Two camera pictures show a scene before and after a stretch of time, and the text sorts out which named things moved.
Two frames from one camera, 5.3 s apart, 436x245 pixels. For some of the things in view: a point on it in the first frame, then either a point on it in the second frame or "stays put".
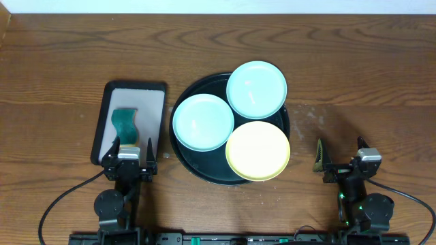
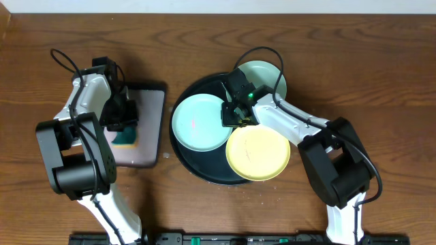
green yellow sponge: [123, 120] stays put
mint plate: [203, 122] stays put
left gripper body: [110, 171] → [115, 118]
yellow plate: [259, 151] stays put
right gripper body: [338, 171] → [230, 118]
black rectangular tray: [148, 99] stays put
